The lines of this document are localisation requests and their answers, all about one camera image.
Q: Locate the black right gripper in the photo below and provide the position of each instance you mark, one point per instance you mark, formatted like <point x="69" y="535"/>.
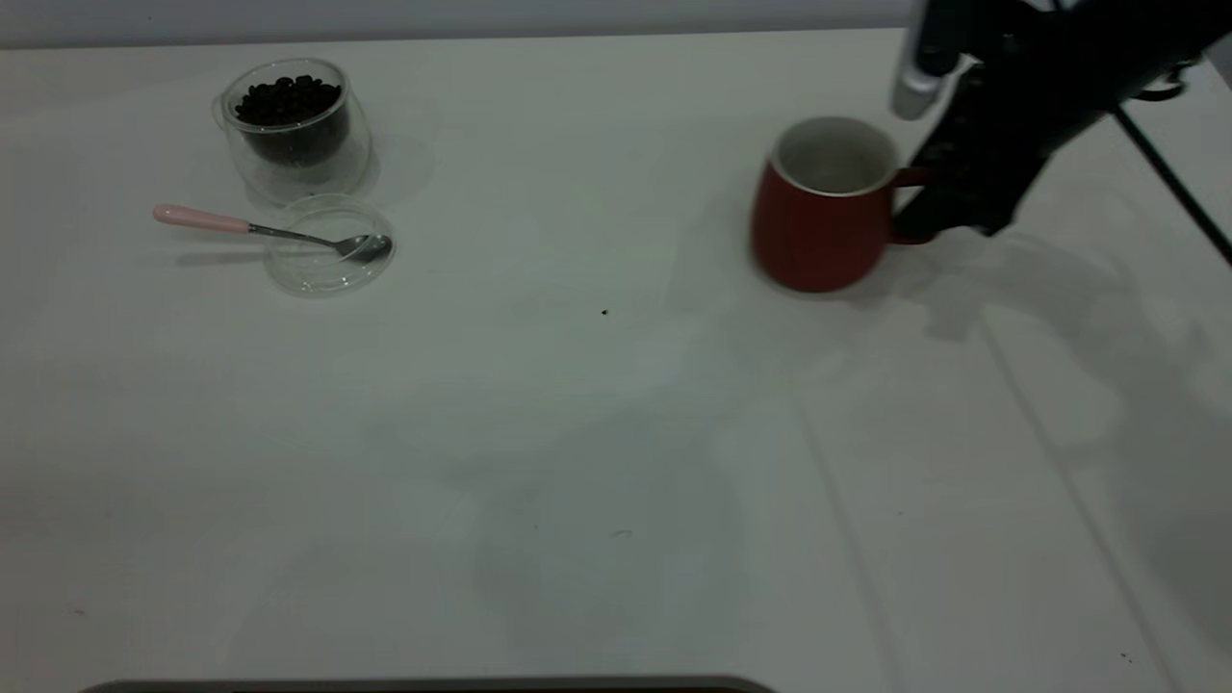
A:
<point x="1068" y="58"/>

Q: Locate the red ceramic mug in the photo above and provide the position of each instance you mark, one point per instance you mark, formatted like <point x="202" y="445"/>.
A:
<point x="818" y="241"/>

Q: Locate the clear glass lid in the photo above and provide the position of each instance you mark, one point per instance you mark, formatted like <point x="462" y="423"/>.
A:
<point x="322" y="277"/>

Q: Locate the dark coffee beans pile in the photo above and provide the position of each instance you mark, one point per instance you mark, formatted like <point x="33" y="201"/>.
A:
<point x="289" y="106"/>

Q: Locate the clear glass jar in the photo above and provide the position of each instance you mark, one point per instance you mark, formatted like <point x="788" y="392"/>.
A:
<point x="332" y="178"/>

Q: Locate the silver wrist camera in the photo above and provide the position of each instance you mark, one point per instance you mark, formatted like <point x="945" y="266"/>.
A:
<point x="922" y="67"/>

